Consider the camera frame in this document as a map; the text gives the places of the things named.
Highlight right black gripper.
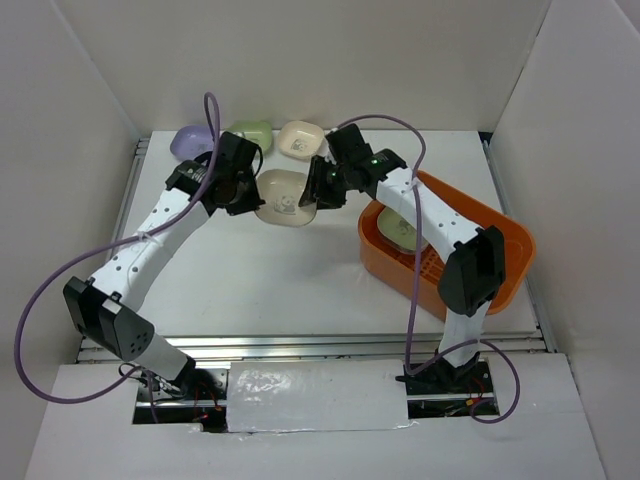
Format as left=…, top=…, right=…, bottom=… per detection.
left=299, top=154, right=353, bottom=210

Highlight cream plate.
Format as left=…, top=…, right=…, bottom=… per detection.
left=275, top=120, right=325, bottom=161
left=255, top=169, right=316, bottom=227

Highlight green plate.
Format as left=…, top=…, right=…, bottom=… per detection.
left=376, top=207, right=417, bottom=255
left=228, top=120, right=273, bottom=154

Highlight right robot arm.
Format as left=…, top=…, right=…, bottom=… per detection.
left=299, top=124, right=506, bottom=392

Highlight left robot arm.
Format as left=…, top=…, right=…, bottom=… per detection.
left=63, top=132, right=264, bottom=399

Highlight orange plastic bin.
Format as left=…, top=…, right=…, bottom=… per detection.
left=358, top=169, right=537, bottom=321

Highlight green plate back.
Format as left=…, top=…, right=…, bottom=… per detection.
left=228, top=120, right=273, bottom=154

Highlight purple plate back left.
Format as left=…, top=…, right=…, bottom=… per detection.
left=169, top=125, right=215, bottom=161

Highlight white foil cover sheet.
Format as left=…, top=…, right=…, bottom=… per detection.
left=226, top=359, right=410, bottom=433

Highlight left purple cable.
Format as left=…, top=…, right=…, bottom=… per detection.
left=14, top=91, right=221, bottom=424

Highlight aluminium rail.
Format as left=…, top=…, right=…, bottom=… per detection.
left=76, top=331, right=548, bottom=364

